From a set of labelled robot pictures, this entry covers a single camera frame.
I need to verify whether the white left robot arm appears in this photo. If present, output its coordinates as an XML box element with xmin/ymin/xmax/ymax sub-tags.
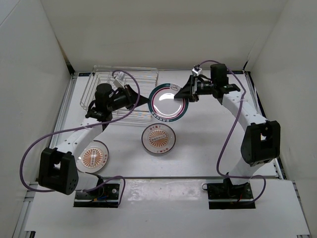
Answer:
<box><xmin>38</xmin><ymin>83</ymin><xmax>149</xmax><ymax>198</ymax></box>

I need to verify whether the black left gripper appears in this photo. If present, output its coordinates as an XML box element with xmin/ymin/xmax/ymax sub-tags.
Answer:
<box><xmin>107</xmin><ymin>85</ymin><xmax>150</xmax><ymax>112</ymax></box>

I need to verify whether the green red rimmed white plate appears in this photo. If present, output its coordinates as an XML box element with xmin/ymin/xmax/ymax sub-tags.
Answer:
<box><xmin>148</xmin><ymin>83</ymin><xmax>189</xmax><ymax>123</ymax></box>

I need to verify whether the metal wire dish rack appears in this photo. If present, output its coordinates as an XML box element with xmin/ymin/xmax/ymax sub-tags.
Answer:
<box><xmin>80</xmin><ymin>65</ymin><xmax>159</xmax><ymax>123</ymax></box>

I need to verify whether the orange sunburst plate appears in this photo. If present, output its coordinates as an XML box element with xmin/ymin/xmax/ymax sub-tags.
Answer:
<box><xmin>76</xmin><ymin>140</ymin><xmax>109</xmax><ymax>173</ymax></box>
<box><xmin>141</xmin><ymin>123</ymin><xmax>176</xmax><ymax>156</ymax></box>

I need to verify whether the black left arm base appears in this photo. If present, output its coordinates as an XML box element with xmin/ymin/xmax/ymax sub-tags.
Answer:
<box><xmin>73</xmin><ymin>180</ymin><xmax>121</xmax><ymax>208</ymax></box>

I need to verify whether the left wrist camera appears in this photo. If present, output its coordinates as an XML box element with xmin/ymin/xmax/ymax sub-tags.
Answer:
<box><xmin>113</xmin><ymin>71</ymin><xmax>125</xmax><ymax>88</ymax></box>

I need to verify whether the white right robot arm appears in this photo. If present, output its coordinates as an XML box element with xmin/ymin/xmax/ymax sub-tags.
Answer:
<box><xmin>174</xmin><ymin>61</ymin><xmax>281</xmax><ymax>198</ymax></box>

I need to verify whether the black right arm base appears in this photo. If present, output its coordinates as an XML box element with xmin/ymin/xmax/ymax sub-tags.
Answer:
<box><xmin>202</xmin><ymin>182</ymin><xmax>256</xmax><ymax>210</ymax></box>

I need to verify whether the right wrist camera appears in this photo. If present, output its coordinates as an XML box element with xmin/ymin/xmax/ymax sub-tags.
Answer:
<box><xmin>191</xmin><ymin>64</ymin><xmax>202</xmax><ymax>76</ymax></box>

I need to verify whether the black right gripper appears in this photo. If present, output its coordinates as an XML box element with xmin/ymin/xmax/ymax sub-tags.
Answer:
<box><xmin>173</xmin><ymin>75</ymin><xmax>215</xmax><ymax>103</ymax></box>

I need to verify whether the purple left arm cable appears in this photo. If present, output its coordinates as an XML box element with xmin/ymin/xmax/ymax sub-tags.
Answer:
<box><xmin>19</xmin><ymin>70</ymin><xmax>142</xmax><ymax>206</ymax></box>

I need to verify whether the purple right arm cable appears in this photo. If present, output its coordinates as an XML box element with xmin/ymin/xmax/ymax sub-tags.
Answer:
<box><xmin>198</xmin><ymin>59</ymin><xmax>267</xmax><ymax>205</ymax></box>

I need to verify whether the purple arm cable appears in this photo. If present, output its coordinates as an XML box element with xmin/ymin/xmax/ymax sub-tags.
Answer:
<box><xmin>198</xmin><ymin>59</ymin><xmax>267</xmax><ymax>205</ymax></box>
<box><xmin>19</xmin><ymin>70</ymin><xmax>142</xmax><ymax>206</ymax></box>

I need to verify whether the orange sunburst plate front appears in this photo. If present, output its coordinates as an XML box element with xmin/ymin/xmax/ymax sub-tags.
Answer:
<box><xmin>76</xmin><ymin>140</ymin><xmax>109</xmax><ymax>173</ymax></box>

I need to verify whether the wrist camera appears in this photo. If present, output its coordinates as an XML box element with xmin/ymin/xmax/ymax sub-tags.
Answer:
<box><xmin>113</xmin><ymin>71</ymin><xmax>125</xmax><ymax>88</ymax></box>
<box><xmin>191</xmin><ymin>64</ymin><xmax>202</xmax><ymax>76</ymax></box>

